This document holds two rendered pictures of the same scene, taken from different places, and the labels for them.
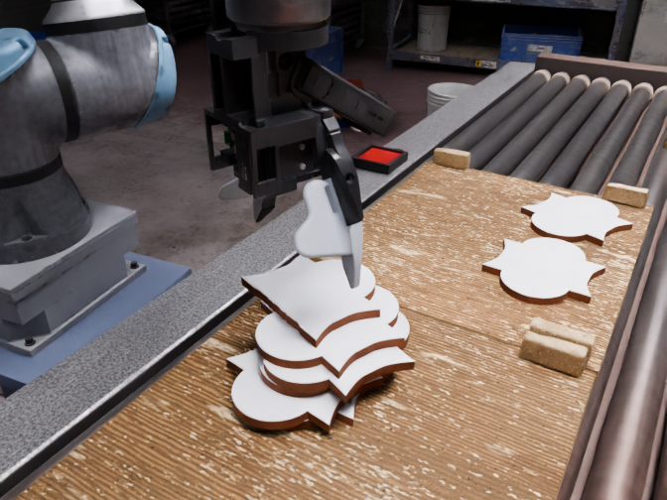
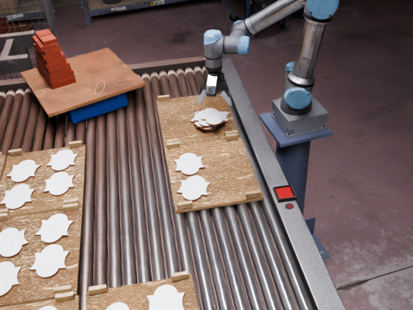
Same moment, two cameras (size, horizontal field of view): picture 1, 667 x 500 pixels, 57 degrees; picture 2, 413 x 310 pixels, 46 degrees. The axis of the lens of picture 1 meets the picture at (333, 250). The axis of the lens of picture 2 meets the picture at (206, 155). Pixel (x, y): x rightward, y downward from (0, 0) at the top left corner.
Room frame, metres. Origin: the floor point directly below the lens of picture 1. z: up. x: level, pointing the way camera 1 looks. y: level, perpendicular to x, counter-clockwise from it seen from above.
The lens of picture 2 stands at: (1.92, -1.20, 2.25)
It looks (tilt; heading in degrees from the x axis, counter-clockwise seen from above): 38 degrees down; 141
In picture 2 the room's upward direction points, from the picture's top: 4 degrees counter-clockwise
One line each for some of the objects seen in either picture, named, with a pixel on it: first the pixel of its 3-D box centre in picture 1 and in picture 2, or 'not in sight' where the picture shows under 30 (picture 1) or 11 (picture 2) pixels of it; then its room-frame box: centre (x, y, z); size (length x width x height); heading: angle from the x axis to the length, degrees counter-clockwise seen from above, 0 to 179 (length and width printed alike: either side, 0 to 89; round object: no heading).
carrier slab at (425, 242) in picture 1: (489, 240); (210, 171); (0.70, -0.21, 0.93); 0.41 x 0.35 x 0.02; 149
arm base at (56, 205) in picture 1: (17, 195); (296, 98); (0.66, 0.38, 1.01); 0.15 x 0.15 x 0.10
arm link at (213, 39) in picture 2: not in sight; (213, 44); (0.47, 0.04, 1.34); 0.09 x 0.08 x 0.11; 40
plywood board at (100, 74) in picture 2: not in sight; (81, 79); (-0.24, -0.27, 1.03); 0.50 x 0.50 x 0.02; 80
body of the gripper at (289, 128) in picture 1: (274, 106); (214, 76); (0.46, 0.05, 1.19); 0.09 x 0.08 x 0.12; 128
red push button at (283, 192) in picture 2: (379, 159); (284, 193); (1.00, -0.08, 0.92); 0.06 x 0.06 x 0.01; 59
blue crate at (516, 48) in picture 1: (539, 44); not in sight; (5.18, -1.70, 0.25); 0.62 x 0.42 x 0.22; 74
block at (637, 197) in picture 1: (625, 194); (185, 205); (0.80, -0.42, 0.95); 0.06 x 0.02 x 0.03; 59
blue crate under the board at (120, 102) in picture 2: not in sight; (89, 93); (-0.17, -0.28, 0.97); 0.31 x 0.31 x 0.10; 80
